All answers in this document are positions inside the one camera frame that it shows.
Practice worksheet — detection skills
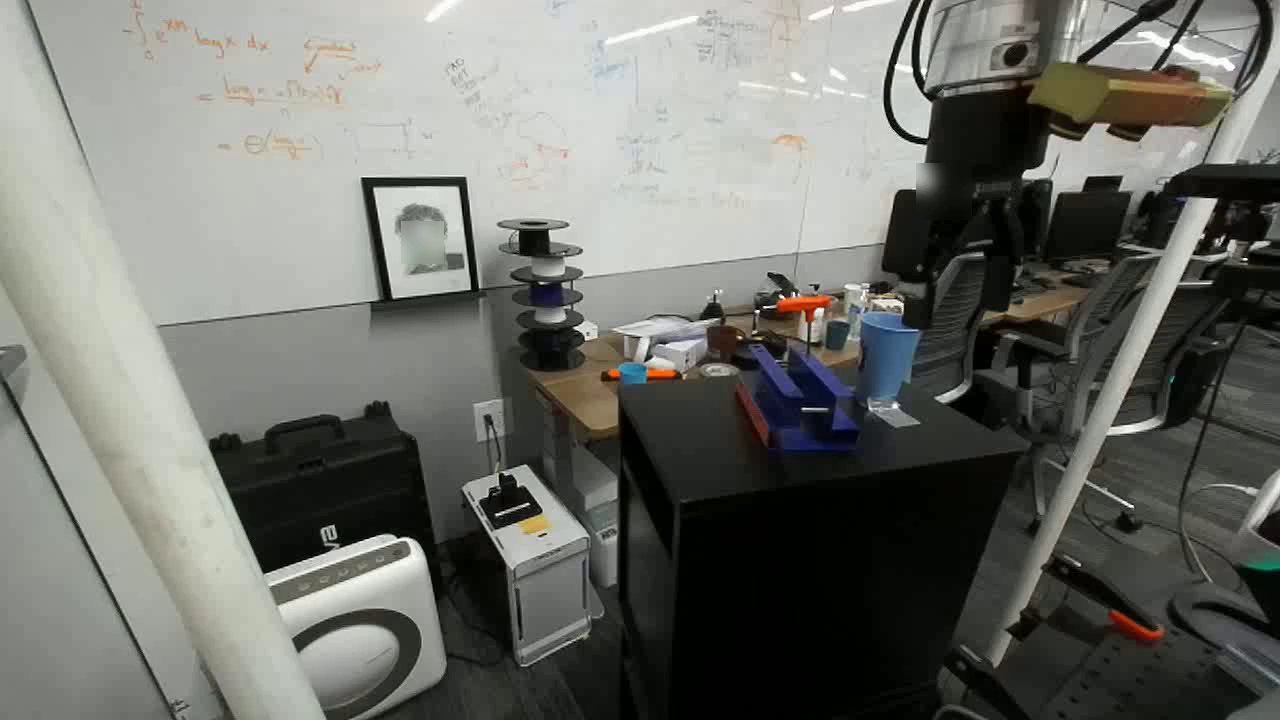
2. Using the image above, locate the wall power outlet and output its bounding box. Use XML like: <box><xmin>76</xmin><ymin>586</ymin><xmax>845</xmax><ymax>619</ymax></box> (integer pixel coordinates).
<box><xmin>473</xmin><ymin>401</ymin><xmax>508</xmax><ymax>439</ymax></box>

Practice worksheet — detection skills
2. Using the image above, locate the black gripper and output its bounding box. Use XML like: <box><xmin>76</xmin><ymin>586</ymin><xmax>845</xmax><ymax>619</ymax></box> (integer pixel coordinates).
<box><xmin>925</xmin><ymin>88</ymin><xmax>1057</xmax><ymax>404</ymax></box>

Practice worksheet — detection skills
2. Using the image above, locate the yellow wrist camera box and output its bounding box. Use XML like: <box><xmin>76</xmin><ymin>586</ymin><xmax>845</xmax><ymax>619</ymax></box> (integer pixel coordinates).
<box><xmin>1028</xmin><ymin>66</ymin><xmax>1232</xmax><ymax>139</ymax></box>

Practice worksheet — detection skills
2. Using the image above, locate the black monitor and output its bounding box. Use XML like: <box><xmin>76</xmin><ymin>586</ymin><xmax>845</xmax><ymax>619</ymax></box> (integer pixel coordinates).
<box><xmin>1041</xmin><ymin>194</ymin><xmax>1127</xmax><ymax>264</ymax></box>

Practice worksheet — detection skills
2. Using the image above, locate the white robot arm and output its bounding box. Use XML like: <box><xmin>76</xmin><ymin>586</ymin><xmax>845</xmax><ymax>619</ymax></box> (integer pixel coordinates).
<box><xmin>882</xmin><ymin>0</ymin><xmax>1275</xmax><ymax>318</ymax></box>

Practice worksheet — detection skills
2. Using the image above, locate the white air purifier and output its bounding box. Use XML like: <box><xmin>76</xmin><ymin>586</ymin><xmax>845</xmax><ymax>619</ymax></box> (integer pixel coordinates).
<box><xmin>268</xmin><ymin>538</ymin><xmax>450</xmax><ymax>720</ymax></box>

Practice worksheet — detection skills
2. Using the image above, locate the black cabinet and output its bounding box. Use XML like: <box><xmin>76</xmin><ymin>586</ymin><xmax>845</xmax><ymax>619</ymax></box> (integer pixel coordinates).
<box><xmin>621</xmin><ymin>382</ymin><xmax>1024</xmax><ymax>720</ymax></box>

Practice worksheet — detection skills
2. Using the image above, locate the grey office chair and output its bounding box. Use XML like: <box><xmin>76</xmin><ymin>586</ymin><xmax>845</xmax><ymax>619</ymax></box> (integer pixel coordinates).
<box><xmin>933</xmin><ymin>246</ymin><xmax>1246</xmax><ymax>538</ymax></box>

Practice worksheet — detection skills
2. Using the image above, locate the blue plastic cup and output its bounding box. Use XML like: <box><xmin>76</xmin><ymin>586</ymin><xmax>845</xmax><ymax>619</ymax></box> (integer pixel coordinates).
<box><xmin>860</xmin><ymin>311</ymin><xmax>921</xmax><ymax>404</ymax></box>

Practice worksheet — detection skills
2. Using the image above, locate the wooden desk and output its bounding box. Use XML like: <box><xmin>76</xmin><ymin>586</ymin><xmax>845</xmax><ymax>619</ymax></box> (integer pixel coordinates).
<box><xmin>532</xmin><ymin>275</ymin><xmax>1085</xmax><ymax>439</ymax></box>

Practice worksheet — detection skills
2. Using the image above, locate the white diagonal pole left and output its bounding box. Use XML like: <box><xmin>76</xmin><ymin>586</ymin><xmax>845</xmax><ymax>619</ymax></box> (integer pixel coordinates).
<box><xmin>0</xmin><ymin>0</ymin><xmax>323</xmax><ymax>720</ymax></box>

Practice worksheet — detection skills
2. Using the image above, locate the white box device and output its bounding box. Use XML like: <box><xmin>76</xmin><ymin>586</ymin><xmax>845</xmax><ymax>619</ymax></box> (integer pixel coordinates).
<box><xmin>465</xmin><ymin>464</ymin><xmax>593</xmax><ymax>670</ymax></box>

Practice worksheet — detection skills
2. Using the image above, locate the black hard case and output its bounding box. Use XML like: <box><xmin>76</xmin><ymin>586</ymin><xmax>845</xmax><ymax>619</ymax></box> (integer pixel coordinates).
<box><xmin>208</xmin><ymin>401</ymin><xmax>437</xmax><ymax>572</ymax></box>

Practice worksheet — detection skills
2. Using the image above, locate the blue block object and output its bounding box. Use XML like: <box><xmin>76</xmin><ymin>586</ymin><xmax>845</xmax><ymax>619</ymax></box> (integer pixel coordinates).
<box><xmin>740</xmin><ymin>343</ymin><xmax>860</xmax><ymax>456</ymax></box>

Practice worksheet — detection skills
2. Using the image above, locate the orange handled tool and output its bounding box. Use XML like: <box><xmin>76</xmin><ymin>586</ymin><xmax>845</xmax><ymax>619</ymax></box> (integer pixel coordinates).
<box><xmin>1045</xmin><ymin>557</ymin><xmax>1164</xmax><ymax>644</ymax></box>

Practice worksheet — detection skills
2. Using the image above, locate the white diagonal pole right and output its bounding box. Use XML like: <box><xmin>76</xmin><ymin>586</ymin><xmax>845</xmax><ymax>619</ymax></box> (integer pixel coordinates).
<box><xmin>981</xmin><ymin>53</ymin><xmax>1280</xmax><ymax>663</ymax></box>

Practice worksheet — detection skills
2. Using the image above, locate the whiteboard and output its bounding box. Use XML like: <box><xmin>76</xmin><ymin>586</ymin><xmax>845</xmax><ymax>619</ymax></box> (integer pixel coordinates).
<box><xmin>7</xmin><ymin>0</ymin><xmax>930</xmax><ymax>326</ymax></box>

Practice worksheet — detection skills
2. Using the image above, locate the white diagonal pole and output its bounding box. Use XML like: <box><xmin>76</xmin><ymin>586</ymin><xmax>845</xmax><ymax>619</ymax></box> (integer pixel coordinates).
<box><xmin>0</xmin><ymin>0</ymin><xmax>323</xmax><ymax>720</ymax></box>
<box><xmin>981</xmin><ymin>53</ymin><xmax>1280</xmax><ymax>663</ymax></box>

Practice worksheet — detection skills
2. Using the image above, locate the framed portrait photo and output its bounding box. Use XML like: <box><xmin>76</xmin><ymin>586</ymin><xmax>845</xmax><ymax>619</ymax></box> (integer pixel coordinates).
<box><xmin>362</xmin><ymin>178</ymin><xmax>482</xmax><ymax>303</ymax></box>

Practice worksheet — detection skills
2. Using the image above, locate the orange object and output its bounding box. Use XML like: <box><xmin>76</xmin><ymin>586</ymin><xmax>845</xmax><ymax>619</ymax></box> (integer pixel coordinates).
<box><xmin>738</xmin><ymin>383</ymin><xmax>773</xmax><ymax>447</ymax></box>

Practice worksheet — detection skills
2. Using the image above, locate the stack of filament spools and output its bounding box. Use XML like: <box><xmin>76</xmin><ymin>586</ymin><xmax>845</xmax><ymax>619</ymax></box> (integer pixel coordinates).
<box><xmin>505</xmin><ymin>220</ymin><xmax>585</xmax><ymax>373</ymax></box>

